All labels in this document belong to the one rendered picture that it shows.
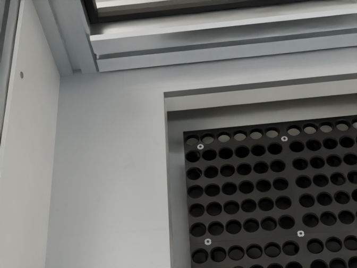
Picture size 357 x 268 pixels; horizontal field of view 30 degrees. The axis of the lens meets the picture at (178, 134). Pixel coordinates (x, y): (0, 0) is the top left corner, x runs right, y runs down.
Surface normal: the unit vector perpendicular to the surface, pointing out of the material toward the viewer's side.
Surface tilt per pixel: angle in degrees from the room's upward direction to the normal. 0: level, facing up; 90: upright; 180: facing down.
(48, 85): 90
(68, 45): 90
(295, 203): 0
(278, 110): 0
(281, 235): 0
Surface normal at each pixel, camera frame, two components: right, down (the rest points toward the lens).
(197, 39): 0.04, 0.80
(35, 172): 0.99, -0.10
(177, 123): -0.10, -0.59
